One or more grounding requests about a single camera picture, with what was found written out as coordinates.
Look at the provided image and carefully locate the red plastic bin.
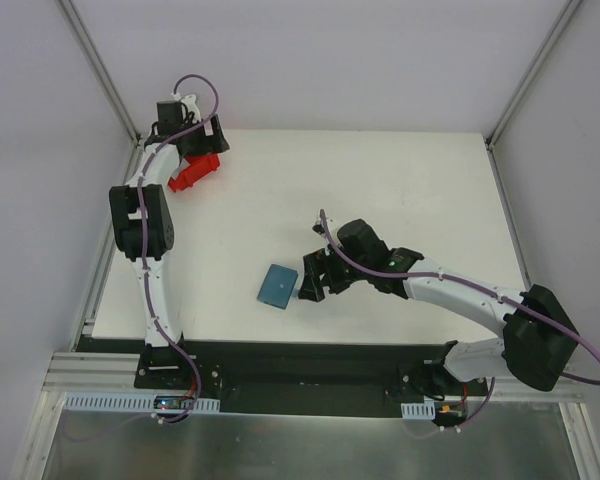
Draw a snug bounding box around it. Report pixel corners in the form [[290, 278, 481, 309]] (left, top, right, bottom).
[[168, 153, 220, 193]]

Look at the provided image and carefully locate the right white cable duct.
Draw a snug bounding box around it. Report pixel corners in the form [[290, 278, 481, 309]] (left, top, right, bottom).
[[400, 402, 436, 421]]

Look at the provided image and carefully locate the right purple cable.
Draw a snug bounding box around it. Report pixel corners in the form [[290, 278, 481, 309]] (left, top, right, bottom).
[[318, 208, 600, 439]]

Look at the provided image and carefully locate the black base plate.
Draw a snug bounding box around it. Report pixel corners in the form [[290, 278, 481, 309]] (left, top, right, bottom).
[[77, 338, 488, 418]]

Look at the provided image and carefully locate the aluminium frame post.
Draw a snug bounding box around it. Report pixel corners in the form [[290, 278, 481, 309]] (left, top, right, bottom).
[[484, 0, 585, 151], [54, 0, 141, 145]]

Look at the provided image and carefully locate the right aluminium frame post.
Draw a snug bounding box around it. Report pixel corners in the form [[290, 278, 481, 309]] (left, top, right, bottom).
[[484, 0, 585, 151]]

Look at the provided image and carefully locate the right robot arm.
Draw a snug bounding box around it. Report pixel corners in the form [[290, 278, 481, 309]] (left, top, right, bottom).
[[298, 219, 577, 395]]

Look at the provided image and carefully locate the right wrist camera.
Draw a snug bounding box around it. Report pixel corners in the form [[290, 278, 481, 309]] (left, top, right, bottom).
[[312, 216, 340, 237]]

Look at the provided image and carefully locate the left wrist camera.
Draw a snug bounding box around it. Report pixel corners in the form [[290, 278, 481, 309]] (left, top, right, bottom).
[[171, 93, 202, 121]]

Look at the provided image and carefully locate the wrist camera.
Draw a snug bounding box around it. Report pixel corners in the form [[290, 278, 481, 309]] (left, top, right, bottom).
[[312, 216, 340, 237], [171, 93, 202, 121]]

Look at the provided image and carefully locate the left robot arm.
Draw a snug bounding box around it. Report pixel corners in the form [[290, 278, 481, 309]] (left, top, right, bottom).
[[109, 94, 229, 389]]

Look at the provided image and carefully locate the left aluminium frame post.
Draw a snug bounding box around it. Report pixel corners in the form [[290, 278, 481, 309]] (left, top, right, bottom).
[[54, 0, 141, 145]]

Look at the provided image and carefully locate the aluminium front rail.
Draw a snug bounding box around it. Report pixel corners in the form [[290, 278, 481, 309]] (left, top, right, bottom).
[[42, 352, 584, 403]]

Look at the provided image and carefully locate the left white cable duct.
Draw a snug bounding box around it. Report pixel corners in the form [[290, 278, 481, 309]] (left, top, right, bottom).
[[64, 392, 220, 415]]

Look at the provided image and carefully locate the blue leather card holder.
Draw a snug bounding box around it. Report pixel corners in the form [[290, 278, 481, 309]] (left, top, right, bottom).
[[256, 264, 298, 309]]

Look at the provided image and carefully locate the white cable duct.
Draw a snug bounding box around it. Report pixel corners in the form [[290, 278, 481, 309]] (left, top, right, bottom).
[[64, 392, 220, 415], [400, 402, 436, 421]]

